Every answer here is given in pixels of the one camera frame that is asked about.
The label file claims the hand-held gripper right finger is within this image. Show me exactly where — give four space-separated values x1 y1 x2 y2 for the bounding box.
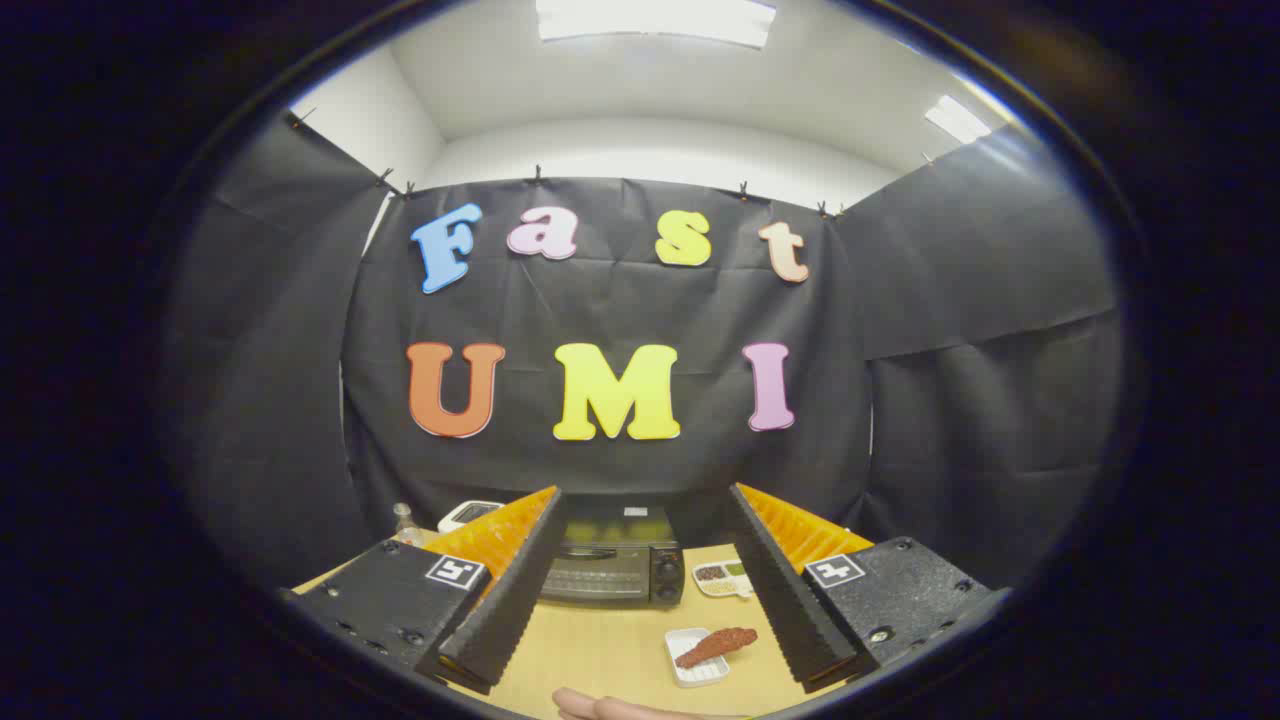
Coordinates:
727 483 1001 694

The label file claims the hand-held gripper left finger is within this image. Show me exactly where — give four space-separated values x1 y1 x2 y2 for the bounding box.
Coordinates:
290 486 569 696

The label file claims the red raw steak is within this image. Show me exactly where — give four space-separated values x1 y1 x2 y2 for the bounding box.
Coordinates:
674 627 759 670

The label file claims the black toaster oven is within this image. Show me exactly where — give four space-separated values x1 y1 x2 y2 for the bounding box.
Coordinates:
540 503 687 607

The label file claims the white toaster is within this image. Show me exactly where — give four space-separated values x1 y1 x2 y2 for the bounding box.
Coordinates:
438 500 506 533

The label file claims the white divided dish with beans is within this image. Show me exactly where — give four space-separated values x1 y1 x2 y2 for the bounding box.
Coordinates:
692 561 754 600

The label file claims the white rectangular dish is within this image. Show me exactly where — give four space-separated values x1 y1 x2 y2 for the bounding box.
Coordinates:
665 627 731 688

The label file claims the clear glass bottle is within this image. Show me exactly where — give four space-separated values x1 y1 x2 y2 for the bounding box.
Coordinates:
392 503 441 547

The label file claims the small ceiling light panel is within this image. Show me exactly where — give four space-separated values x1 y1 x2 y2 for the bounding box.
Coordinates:
924 95 993 144

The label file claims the large ceiling light panel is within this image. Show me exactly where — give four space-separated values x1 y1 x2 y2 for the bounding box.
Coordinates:
535 0 778 49

